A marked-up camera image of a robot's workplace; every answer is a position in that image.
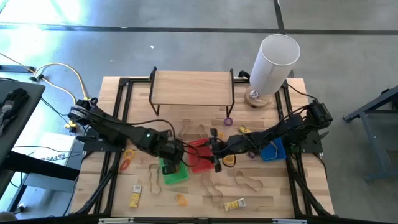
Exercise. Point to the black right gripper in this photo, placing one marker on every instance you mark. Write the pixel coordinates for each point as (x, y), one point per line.
(233, 146)

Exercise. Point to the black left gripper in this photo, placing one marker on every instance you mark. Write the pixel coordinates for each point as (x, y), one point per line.
(171, 151)

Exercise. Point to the beige rubber band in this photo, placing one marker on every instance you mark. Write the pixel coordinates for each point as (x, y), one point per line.
(276, 148)
(182, 124)
(235, 179)
(202, 183)
(196, 129)
(150, 169)

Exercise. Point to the purple spiral wrist coil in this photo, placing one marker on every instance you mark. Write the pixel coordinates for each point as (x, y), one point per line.
(250, 155)
(224, 121)

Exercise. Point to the yellow crayon box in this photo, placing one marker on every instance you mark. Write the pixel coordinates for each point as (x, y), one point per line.
(135, 200)
(244, 129)
(233, 205)

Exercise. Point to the blue plastic basket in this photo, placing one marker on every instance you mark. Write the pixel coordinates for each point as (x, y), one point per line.
(267, 155)

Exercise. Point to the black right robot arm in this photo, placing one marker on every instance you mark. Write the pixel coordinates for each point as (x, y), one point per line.
(280, 130)

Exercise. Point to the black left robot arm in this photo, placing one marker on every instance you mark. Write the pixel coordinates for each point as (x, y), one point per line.
(109, 126)

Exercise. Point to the black side desk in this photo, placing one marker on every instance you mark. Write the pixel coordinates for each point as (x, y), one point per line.
(28, 105)

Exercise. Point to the green plastic basket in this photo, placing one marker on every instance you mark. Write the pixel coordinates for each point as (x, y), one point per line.
(177, 179)

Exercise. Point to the red plastic basket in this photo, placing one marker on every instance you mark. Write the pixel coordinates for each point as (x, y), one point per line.
(203, 166)

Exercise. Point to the red spiral wrist coil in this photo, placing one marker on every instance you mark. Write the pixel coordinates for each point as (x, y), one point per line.
(121, 167)

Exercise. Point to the wooden shelf riser black legs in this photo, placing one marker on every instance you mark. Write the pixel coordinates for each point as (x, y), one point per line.
(191, 87)

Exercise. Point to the crumpled clear plastic wrap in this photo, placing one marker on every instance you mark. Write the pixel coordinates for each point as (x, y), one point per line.
(254, 93)

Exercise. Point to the white shade table lamp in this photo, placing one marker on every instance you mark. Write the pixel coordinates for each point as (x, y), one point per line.
(273, 62)

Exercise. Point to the white cardboard box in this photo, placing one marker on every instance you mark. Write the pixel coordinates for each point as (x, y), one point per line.
(53, 143)

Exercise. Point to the blue-grey metal cart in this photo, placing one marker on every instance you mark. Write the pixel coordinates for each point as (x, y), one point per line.
(367, 149)

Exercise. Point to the person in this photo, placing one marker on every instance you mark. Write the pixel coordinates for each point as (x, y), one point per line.
(6, 216)

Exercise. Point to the black glove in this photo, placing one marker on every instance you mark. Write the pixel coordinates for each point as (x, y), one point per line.
(12, 99)

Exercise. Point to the white bracket strip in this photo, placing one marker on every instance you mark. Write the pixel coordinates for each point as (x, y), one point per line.
(115, 221)
(289, 221)

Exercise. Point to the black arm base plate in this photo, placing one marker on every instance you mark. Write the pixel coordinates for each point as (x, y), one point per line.
(314, 144)
(93, 144)

